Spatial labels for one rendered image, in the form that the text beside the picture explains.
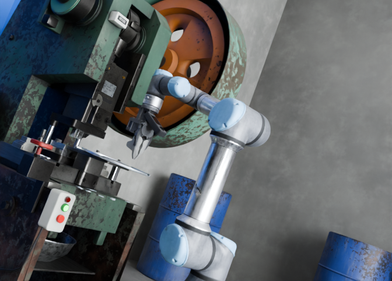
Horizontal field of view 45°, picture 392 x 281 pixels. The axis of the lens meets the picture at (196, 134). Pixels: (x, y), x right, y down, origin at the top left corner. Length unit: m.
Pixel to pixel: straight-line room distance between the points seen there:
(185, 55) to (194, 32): 0.12
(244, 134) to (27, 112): 1.04
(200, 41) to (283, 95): 3.16
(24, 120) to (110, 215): 0.55
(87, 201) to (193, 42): 0.96
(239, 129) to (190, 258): 0.41
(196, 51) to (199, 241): 1.15
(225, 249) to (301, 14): 4.53
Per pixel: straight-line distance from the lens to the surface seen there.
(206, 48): 2.31
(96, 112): 1.98
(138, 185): 4.28
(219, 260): 1.52
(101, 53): 1.93
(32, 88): 2.13
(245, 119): 1.44
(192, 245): 1.43
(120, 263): 2.08
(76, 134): 2.07
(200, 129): 2.22
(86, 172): 1.94
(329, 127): 5.12
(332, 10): 5.70
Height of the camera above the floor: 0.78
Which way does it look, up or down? 7 degrees up
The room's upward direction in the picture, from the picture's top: 20 degrees clockwise
